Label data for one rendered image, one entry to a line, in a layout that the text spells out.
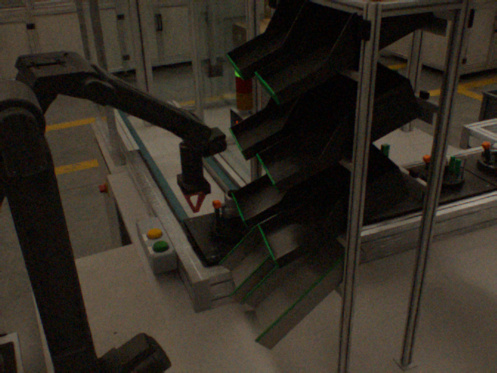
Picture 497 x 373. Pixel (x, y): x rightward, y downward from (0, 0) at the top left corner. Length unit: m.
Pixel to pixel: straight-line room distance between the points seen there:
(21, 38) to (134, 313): 5.26
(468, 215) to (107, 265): 1.11
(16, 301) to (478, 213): 2.28
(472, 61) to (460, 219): 4.89
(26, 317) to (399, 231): 1.97
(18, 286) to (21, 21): 3.85
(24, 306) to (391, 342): 2.10
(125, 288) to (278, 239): 0.60
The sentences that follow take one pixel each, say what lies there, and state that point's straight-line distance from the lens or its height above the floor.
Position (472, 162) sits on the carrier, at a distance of 2.03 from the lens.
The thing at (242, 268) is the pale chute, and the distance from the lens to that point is 1.29.
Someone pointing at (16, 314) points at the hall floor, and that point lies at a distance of 2.97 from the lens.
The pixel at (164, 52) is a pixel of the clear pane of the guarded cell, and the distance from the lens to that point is 2.67.
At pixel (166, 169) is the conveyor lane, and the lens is 2.02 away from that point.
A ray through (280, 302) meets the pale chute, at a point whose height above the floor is 1.04.
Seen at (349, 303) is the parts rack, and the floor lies 1.10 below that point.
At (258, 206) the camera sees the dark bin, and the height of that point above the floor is 1.21.
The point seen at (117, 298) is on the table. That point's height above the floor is 0.86.
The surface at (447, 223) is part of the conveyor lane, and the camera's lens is 1.72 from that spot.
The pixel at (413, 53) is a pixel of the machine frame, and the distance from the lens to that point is 2.42.
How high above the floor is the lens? 1.79
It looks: 28 degrees down
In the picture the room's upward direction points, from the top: 2 degrees counter-clockwise
